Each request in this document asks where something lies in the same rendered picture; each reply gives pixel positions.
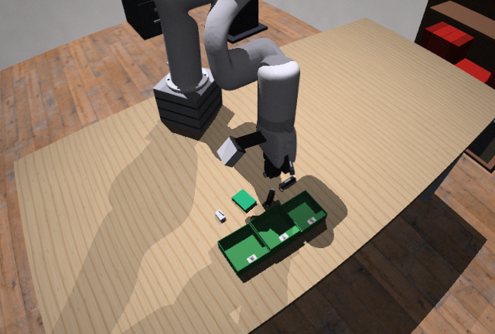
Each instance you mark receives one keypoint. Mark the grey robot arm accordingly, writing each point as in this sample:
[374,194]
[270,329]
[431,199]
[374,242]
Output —
[259,60]

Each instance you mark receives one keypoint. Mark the green bins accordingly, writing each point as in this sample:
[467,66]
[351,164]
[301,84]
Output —
[279,226]

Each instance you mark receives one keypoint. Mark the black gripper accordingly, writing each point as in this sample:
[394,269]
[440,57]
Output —
[276,156]

